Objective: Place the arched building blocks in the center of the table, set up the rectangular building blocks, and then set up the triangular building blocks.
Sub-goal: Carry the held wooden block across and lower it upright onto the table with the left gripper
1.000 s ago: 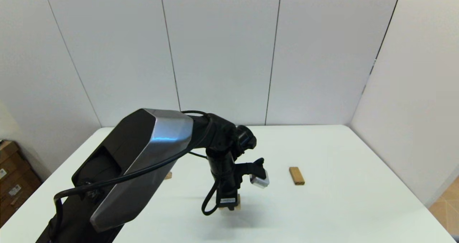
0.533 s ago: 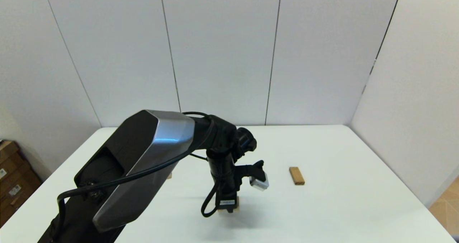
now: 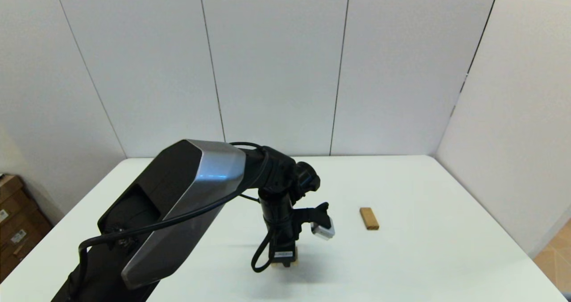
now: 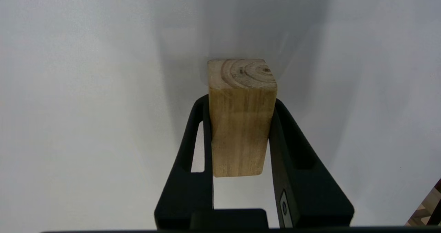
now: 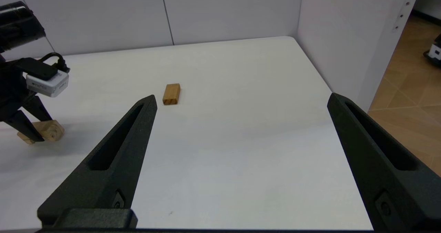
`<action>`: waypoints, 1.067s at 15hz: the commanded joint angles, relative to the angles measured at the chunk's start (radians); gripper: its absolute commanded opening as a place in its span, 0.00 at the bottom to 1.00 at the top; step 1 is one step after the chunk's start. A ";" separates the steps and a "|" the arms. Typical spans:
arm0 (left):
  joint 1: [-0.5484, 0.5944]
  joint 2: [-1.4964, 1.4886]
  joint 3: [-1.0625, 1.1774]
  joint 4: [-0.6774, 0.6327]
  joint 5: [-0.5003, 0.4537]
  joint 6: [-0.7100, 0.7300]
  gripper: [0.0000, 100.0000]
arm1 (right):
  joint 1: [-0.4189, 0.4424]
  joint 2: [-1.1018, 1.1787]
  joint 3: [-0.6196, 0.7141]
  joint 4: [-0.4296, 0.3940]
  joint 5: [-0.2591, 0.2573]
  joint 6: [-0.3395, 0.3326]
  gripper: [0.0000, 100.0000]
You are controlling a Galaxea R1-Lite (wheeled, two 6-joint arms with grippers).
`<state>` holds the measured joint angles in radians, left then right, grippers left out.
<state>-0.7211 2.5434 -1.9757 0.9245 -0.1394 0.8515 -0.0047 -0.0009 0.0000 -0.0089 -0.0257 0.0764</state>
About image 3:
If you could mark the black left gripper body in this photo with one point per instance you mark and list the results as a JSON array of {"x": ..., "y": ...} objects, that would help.
[{"x": 283, "y": 239}]

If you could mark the small brown cardboard box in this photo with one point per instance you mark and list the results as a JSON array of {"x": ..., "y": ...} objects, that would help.
[{"x": 9, "y": 186}]

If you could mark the rectangular wooden building block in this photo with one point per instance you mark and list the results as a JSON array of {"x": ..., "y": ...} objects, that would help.
[{"x": 369, "y": 218}]

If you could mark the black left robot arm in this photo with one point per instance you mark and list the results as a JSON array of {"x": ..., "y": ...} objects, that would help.
[{"x": 192, "y": 190}]

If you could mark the arched wooden building block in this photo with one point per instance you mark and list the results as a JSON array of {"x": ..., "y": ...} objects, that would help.
[{"x": 274, "y": 263}]

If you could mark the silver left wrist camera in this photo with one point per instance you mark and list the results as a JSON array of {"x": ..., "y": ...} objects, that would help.
[{"x": 323, "y": 231}]

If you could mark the labelled brown cardboard box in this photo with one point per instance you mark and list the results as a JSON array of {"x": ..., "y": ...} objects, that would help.
[
  {"x": 15, "y": 224},
  {"x": 29, "y": 248}
]

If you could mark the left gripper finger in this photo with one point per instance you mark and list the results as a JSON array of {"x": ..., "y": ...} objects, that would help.
[{"x": 287, "y": 262}]

